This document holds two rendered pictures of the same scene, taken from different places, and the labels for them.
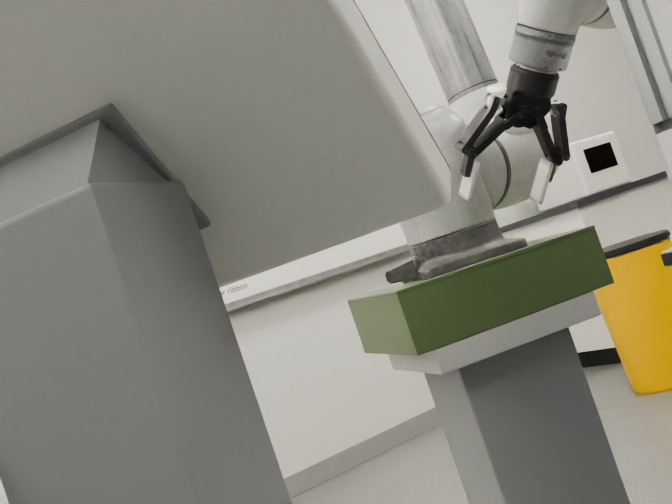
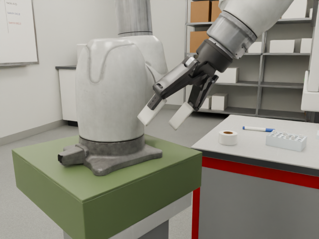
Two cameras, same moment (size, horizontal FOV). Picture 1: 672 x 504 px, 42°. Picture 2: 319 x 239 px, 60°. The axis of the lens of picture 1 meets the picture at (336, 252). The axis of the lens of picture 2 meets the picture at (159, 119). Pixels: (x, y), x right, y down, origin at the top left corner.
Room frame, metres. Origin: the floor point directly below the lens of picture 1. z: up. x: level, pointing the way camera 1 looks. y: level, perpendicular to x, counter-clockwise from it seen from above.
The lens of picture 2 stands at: (0.87, 0.05, 1.11)
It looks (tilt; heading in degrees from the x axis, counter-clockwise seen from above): 14 degrees down; 327
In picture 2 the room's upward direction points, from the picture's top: straight up
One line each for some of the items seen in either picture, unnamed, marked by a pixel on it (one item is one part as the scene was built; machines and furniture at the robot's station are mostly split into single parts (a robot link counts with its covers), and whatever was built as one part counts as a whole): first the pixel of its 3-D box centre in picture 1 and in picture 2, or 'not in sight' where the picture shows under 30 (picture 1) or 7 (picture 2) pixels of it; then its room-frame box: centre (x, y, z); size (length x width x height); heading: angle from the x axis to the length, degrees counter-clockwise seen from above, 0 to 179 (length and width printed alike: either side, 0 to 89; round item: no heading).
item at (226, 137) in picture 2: not in sight; (227, 137); (1.59, -0.73, 0.78); 0.07 x 0.07 x 0.04
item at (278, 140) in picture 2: not in sight; (286, 140); (1.45, -0.89, 0.78); 0.12 x 0.08 x 0.04; 18
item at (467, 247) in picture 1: (446, 253); (105, 145); (1.47, -0.18, 0.89); 0.22 x 0.18 x 0.06; 99
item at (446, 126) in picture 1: (436, 171); (113, 86); (1.48, -0.21, 1.03); 0.18 x 0.16 x 0.22; 131
